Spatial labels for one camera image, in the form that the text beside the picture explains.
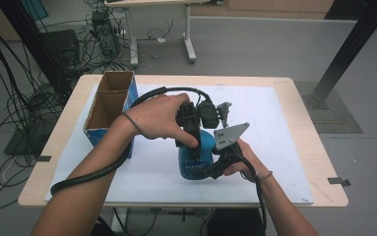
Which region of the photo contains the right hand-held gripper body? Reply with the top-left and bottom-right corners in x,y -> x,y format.
213,122 -> 251,165

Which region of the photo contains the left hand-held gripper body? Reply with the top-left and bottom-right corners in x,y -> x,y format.
174,98 -> 233,132

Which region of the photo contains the blue bottle with white cap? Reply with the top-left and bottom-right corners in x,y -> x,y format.
176,129 -> 218,181

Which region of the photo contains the person's left hand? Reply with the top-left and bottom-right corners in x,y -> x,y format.
121,92 -> 200,149

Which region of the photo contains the person's right hand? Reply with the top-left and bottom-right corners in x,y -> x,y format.
223,137 -> 274,184

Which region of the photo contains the white table mat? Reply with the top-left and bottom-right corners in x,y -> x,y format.
44,84 -> 314,205

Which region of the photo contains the black band on left wrist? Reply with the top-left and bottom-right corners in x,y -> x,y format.
121,111 -> 145,136

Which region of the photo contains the black band on wrist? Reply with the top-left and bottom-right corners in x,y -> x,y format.
121,111 -> 145,136
254,170 -> 274,182

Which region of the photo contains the black band on right wrist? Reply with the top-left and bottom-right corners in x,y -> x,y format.
254,170 -> 274,182

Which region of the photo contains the blue cardboard box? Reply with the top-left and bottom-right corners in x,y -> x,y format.
83,70 -> 139,159

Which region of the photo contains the white desk with legs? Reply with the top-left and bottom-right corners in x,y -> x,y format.
104,0 -> 224,67

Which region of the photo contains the black computer tower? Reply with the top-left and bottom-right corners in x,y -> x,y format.
91,9 -> 121,58

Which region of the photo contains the black box device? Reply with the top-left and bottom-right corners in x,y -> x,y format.
41,29 -> 81,67

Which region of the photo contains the black floor plate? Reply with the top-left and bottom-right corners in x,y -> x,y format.
3,126 -> 51,156

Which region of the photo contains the black stand pole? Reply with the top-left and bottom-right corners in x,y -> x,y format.
0,0 -> 71,96

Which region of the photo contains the teal board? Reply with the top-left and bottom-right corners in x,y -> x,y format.
20,0 -> 49,22

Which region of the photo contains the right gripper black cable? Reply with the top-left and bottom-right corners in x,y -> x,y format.
239,156 -> 269,235

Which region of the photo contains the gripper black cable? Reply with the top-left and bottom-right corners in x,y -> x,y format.
50,86 -> 214,197
239,156 -> 269,235

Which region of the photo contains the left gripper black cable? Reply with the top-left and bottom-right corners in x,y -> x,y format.
50,86 -> 214,197

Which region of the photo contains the black metal post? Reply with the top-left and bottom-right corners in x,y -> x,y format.
302,0 -> 377,111

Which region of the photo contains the tangle of black cables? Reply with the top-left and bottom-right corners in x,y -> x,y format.
0,0 -> 131,212

